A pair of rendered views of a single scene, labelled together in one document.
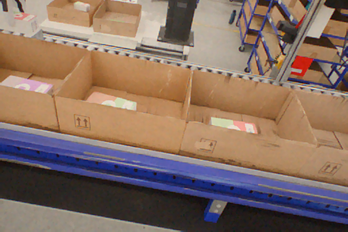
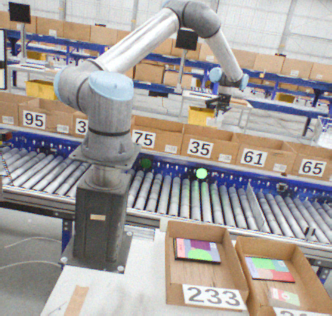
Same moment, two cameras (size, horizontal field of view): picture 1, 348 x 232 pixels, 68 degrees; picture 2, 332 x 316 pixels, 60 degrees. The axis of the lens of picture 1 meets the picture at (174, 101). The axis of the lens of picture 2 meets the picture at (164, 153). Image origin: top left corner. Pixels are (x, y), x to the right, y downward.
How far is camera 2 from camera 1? 2.77 m
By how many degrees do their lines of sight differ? 121
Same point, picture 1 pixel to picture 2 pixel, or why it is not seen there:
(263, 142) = not seen: hidden behind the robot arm
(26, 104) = (193, 132)
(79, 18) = (249, 244)
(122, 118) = (158, 123)
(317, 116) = (52, 124)
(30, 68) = (214, 158)
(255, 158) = not seen: hidden behind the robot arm
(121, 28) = (185, 230)
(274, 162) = not seen: hidden behind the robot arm
